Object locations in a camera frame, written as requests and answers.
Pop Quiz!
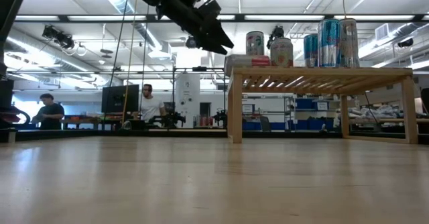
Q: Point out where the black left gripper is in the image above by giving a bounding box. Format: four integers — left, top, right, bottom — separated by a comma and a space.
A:
157, 0, 235, 56

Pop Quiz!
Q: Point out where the red white Spindrift can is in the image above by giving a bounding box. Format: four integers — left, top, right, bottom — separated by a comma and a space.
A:
223, 54, 271, 77
269, 37, 294, 68

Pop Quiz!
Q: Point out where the white floral can black top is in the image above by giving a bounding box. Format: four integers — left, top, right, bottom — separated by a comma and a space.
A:
245, 30, 265, 56

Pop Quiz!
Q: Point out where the blue silver Red Bull can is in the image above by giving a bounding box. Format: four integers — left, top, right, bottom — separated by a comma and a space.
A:
303, 33, 319, 68

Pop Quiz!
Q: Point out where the silver slim can blue tab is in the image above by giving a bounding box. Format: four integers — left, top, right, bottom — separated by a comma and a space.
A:
317, 18, 342, 68

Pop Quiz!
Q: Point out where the grey can black top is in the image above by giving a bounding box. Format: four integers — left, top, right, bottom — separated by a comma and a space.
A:
339, 18, 360, 68

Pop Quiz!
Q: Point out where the wooden slatted shelf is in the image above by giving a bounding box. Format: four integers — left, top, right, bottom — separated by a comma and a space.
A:
227, 65, 419, 145

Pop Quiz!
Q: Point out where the white cylindrical tank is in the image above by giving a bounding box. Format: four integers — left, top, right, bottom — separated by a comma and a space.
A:
174, 72, 202, 129

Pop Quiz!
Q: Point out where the person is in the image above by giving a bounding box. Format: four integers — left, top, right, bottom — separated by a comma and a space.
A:
32, 93, 66, 130
139, 83, 168, 123

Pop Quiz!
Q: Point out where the black monitor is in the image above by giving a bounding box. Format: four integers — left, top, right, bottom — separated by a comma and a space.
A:
101, 84, 140, 115

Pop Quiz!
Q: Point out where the white air vent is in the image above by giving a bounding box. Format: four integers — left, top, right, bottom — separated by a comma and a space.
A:
374, 23, 390, 41

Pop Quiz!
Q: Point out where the white plastic pile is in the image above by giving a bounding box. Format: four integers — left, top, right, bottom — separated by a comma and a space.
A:
348, 105, 403, 119

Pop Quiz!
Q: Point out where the black curved bar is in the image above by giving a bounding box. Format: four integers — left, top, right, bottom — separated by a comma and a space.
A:
0, 105, 32, 128

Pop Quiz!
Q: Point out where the black block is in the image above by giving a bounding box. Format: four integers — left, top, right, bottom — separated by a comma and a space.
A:
0, 79, 15, 109

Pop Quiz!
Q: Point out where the black station frame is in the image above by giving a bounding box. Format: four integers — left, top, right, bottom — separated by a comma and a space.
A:
172, 66, 228, 131

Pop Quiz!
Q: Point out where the black hanging cable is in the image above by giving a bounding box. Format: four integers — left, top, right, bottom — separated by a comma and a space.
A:
139, 5, 151, 94
103, 0, 131, 121

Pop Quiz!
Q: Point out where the silver ventilation duct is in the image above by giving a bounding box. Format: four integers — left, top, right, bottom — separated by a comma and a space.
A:
0, 22, 125, 87

